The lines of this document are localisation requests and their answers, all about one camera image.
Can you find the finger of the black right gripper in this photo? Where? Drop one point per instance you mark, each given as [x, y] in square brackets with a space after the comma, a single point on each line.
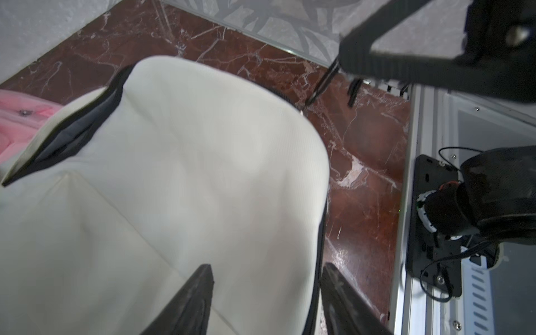
[512, 78]
[355, 47]

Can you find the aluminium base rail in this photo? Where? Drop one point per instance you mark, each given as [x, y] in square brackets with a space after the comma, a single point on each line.
[498, 284]

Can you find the beige backpack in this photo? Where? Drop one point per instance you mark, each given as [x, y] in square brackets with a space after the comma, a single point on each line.
[127, 190]

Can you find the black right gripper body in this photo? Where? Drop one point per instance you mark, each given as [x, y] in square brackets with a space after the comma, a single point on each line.
[497, 28]

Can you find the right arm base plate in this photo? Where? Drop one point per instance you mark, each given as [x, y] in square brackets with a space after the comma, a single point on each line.
[447, 222]

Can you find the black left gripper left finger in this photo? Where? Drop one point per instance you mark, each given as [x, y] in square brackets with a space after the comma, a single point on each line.
[188, 311]

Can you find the pink backpack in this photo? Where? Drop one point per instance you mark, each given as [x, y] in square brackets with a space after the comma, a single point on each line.
[22, 116]

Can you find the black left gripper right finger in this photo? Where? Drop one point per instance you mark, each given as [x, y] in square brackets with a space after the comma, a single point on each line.
[344, 310]

